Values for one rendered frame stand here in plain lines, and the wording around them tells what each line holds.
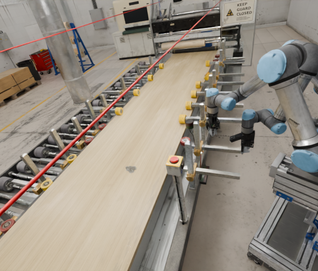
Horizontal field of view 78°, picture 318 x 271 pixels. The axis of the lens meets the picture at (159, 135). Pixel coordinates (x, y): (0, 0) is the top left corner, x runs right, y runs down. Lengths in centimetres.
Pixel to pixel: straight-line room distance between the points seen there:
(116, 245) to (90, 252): 13
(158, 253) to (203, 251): 73
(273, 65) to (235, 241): 158
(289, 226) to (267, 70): 140
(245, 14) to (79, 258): 355
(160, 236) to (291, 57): 119
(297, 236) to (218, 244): 62
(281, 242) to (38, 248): 164
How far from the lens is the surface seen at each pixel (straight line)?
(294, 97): 97
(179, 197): 114
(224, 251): 206
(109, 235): 119
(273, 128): 133
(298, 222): 207
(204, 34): 381
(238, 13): 370
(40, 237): 140
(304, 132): 100
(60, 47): 497
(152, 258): 138
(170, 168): 96
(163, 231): 144
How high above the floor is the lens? 188
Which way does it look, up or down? 35 degrees down
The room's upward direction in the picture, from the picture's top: 12 degrees counter-clockwise
